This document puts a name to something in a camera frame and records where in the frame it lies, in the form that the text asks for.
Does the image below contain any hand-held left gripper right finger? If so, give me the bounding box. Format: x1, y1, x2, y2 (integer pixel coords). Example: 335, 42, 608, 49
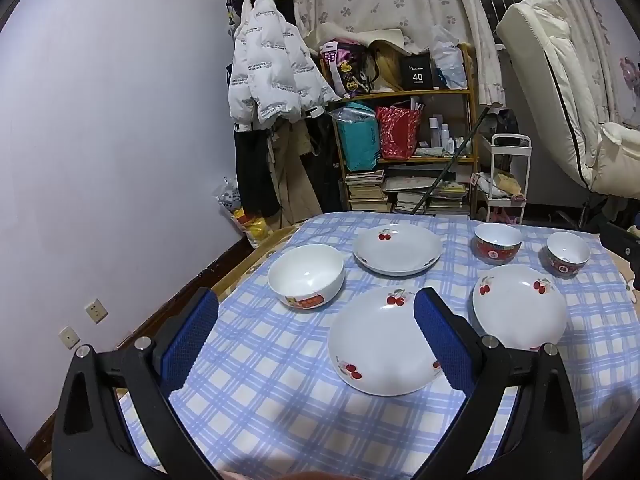
412, 287, 586, 480

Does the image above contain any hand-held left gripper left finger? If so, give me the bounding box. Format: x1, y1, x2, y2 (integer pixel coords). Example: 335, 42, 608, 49
51, 287, 221, 480

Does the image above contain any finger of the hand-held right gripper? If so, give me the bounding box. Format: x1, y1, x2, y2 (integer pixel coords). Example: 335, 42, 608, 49
600, 224, 640, 291

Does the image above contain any small red patterned bowl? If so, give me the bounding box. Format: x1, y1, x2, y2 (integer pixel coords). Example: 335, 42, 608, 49
546, 231, 592, 279

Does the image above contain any white cherry print plate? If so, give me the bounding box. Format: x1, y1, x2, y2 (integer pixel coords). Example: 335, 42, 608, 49
472, 264, 568, 352
327, 285, 446, 397
352, 223, 443, 277

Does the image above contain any large red patterned bowl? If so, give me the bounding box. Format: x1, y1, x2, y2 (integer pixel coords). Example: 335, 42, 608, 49
473, 222, 523, 266

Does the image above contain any white bowl with red label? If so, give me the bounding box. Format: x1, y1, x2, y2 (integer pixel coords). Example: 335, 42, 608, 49
267, 244, 346, 313

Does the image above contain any blue checked tablecloth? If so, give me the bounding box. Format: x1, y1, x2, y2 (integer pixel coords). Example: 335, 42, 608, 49
117, 210, 640, 480

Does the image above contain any yellow packet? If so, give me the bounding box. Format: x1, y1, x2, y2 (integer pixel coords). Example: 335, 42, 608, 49
232, 207, 271, 248

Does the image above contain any stack of flat books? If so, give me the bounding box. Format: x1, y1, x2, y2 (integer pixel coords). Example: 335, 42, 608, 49
394, 180, 471, 217

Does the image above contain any printed plastic bag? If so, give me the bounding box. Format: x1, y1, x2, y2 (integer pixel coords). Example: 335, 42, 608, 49
215, 180, 246, 221

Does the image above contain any white trolley cart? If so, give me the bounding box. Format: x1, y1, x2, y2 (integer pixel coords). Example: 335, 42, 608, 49
484, 132, 533, 226

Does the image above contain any stack of old books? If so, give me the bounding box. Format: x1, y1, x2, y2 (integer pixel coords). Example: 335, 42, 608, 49
345, 170, 388, 212

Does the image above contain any white recliner chair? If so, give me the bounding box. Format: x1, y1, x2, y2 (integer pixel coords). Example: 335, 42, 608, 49
495, 0, 640, 196

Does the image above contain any dark pole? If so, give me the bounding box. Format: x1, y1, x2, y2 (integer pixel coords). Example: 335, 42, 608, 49
410, 105, 493, 216

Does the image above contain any black hanging garment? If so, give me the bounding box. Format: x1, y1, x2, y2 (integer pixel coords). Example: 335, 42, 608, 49
234, 125, 281, 221

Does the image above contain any beige hanging coat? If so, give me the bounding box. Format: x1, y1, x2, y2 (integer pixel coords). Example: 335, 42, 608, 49
270, 120, 326, 228

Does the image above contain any red bag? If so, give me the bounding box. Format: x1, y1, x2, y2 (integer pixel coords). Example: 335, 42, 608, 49
376, 105, 423, 161

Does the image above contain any teal bag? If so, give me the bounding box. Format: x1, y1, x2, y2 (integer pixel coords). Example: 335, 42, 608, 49
334, 102, 381, 172

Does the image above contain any floral curtain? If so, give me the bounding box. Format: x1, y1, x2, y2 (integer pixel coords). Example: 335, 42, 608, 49
532, 0, 640, 126
290, 0, 506, 108

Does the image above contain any wooden shelf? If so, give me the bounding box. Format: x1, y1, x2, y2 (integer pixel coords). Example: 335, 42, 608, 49
320, 42, 481, 217

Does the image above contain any white plastic bag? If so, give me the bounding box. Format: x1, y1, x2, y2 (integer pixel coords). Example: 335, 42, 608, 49
430, 25, 468, 90

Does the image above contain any black box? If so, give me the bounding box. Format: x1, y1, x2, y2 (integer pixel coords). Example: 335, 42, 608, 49
399, 50, 446, 92

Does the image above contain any pink and black printed bag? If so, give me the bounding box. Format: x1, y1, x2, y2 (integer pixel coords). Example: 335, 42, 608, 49
320, 40, 381, 98

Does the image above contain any white puffer jacket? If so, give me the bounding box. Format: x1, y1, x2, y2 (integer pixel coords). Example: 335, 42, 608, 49
227, 0, 342, 133

